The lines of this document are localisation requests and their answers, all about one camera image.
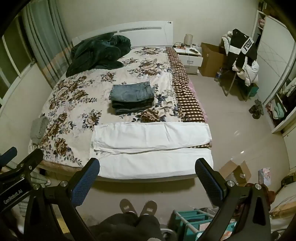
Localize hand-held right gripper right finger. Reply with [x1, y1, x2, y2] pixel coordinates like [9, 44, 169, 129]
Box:
[195, 158, 272, 241]

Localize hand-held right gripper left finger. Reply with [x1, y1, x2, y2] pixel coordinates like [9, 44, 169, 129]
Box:
[24, 158, 101, 241]

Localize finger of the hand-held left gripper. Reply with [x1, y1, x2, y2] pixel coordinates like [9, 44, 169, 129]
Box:
[0, 149, 44, 186]
[0, 147, 18, 164]

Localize white pants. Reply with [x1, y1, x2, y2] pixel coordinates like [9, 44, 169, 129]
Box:
[90, 122, 213, 180]

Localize open flat cardboard box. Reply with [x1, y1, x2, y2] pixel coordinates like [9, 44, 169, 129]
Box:
[218, 160, 251, 187]

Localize grey folded cloth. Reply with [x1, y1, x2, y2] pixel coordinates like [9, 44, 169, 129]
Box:
[30, 116, 49, 145]

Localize teal storage rack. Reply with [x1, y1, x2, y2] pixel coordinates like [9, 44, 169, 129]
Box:
[172, 207, 236, 241]

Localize person's left brown slipper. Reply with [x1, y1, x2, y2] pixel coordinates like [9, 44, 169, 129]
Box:
[120, 199, 138, 215]

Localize person's brown slipper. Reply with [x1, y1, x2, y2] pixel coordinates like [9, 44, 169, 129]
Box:
[120, 199, 138, 215]
[139, 200, 158, 216]

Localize pink printed bag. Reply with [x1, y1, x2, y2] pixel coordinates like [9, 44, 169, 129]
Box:
[258, 167, 271, 186]

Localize person's black trousers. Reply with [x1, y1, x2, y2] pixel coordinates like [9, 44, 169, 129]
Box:
[89, 212, 162, 241]

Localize person's right brown slipper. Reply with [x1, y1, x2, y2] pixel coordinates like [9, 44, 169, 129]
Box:
[139, 200, 158, 216]

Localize floral sheet bed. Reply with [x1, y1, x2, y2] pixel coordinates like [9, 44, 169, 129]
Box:
[28, 46, 192, 168]

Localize pink bed sheet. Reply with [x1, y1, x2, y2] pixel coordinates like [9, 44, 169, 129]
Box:
[188, 80, 208, 123]

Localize folded dark jeans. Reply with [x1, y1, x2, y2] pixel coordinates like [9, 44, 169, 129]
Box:
[112, 98, 155, 115]

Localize brown checkered bed sheet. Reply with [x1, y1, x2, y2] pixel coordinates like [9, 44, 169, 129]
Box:
[165, 46, 210, 149]

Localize teal folded clothes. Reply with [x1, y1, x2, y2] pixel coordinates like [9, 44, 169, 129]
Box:
[272, 102, 287, 119]

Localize folded blue jeans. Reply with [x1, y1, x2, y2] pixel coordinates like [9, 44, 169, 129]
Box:
[109, 82, 155, 102]

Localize wooden chair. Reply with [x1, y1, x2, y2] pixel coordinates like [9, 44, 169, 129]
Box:
[221, 35, 259, 101]

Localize white framed window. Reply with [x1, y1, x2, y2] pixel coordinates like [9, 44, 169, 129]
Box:
[0, 16, 35, 109]

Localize teal bin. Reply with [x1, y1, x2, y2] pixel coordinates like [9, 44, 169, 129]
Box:
[245, 83, 259, 98]

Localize white puffy jacket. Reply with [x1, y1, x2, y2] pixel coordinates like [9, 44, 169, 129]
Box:
[232, 59, 259, 86]

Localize brown cardboard box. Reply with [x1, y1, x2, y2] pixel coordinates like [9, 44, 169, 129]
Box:
[199, 42, 228, 78]

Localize white nightstand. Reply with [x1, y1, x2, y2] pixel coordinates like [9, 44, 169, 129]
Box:
[173, 45, 203, 75]

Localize green curtain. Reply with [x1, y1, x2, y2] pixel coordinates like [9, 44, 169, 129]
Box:
[22, 0, 72, 88]

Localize dark green quilt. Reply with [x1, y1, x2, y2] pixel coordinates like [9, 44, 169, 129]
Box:
[65, 32, 131, 78]

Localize white garment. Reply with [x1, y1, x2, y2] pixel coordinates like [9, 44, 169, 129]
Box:
[221, 32, 233, 56]

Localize white wardrobe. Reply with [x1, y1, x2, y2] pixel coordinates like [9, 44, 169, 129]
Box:
[251, 9, 296, 135]

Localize black jacket with white stripes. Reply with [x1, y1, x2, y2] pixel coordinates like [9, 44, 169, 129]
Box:
[228, 28, 258, 75]

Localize white headboard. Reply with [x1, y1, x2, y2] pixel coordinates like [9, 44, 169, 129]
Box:
[72, 20, 174, 48]

